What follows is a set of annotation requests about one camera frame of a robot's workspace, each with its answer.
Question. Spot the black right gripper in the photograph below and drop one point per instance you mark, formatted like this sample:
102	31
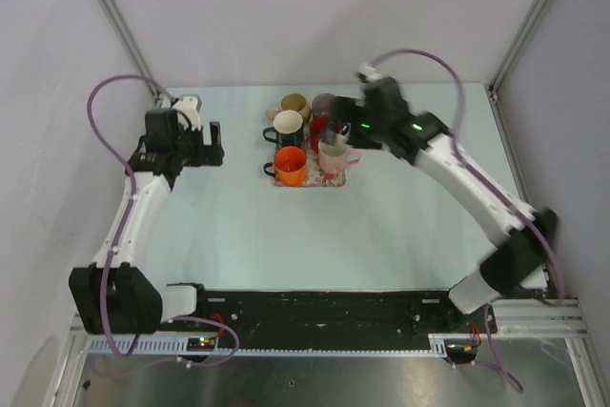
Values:
345	111

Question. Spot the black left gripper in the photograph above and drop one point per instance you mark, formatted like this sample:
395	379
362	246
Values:
209	154

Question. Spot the purple mug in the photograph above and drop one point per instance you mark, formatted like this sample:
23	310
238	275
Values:
322	104

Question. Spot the pink ceramic mug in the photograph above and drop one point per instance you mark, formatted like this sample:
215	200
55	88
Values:
335	158

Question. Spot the dark green mug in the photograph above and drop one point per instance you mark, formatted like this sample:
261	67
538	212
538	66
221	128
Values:
287	130

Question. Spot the orange mug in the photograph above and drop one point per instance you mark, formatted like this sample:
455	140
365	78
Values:
289	166

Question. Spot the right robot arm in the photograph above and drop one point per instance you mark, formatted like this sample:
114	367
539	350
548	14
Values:
520	234

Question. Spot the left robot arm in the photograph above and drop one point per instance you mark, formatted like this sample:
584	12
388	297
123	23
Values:
112	294

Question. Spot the floral pattern tray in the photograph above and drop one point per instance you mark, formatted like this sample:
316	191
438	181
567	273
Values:
316	177

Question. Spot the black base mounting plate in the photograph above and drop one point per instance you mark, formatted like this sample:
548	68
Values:
427	310

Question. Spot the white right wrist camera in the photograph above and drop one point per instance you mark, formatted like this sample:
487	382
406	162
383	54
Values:
370	79

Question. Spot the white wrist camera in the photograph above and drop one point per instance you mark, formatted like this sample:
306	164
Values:
370	79
188	107

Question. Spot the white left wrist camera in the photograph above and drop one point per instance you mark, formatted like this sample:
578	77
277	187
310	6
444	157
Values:
188	107

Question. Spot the grey slotted cable duct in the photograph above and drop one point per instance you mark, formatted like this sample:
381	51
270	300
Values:
171	345

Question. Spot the aluminium frame rail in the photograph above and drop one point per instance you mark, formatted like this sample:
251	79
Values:
527	315

